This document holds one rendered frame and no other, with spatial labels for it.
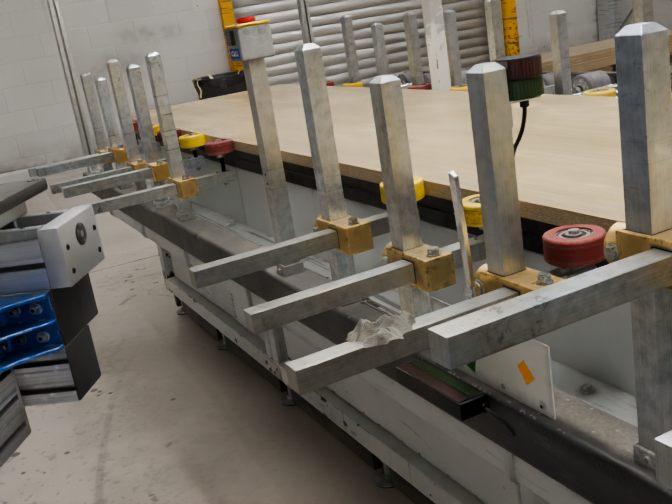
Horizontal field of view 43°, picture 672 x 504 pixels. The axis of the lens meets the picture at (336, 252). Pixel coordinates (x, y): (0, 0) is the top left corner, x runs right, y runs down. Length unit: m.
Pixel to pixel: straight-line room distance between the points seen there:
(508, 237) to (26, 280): 0.69
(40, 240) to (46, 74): 7.63
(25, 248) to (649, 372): 0.85
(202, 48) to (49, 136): 1.78
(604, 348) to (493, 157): 0.42
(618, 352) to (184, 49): 8.06
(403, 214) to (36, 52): 7.73
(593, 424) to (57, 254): 0.76
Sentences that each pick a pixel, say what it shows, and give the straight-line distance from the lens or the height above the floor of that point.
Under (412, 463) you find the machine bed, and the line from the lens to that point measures 2.10.
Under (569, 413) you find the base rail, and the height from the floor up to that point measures 0.70.
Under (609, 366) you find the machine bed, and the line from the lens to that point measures 1.37.
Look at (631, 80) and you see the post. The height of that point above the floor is 1.12.
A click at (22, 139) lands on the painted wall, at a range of 8.90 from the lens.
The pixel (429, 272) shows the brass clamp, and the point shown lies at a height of 0.84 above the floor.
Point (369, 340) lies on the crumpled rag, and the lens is 0.97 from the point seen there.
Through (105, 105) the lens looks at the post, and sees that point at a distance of 3.17.
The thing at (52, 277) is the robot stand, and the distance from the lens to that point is 1.30.
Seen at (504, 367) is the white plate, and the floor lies 0.74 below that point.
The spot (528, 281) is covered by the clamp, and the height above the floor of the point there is 0.87.
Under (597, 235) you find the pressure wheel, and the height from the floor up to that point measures 0.91.
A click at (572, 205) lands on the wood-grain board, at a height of 0.90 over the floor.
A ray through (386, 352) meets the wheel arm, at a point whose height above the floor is 0.84.
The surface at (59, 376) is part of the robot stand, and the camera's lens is 1.36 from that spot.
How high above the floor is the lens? 1.24
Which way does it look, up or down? 16 degrees down
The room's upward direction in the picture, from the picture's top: 9 degrees counter-clockwise
